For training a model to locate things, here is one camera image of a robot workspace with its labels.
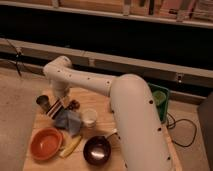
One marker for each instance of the striped whiteboard eraser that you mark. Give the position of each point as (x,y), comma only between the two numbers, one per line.
(54,109)

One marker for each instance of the red bowl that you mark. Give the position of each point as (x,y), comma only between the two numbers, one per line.
(45,144)

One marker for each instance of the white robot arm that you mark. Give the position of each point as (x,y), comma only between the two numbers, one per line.
(143,145)

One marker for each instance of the dark brown bowl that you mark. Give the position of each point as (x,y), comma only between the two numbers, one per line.
(97,150)

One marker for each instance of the white paper cup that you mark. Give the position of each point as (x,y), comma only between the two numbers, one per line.
(89,117)

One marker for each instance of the small dark brown object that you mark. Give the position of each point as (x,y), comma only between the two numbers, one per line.
(74,105)

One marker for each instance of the blue cloth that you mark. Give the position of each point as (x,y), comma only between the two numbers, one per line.
(69,121)

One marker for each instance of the green plastic cup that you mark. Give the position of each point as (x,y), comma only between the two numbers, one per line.
(159,97)

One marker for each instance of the wooden board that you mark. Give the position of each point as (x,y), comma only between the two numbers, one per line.
(105,124)

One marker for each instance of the green plastic tray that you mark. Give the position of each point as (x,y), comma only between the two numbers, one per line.
(162,109)

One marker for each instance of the small metal cup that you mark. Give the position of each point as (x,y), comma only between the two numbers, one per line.
(43,102)

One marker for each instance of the yellow banana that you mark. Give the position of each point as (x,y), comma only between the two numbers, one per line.
(71,146)

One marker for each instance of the dish brush green handle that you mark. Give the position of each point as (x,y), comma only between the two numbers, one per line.
(114,131)

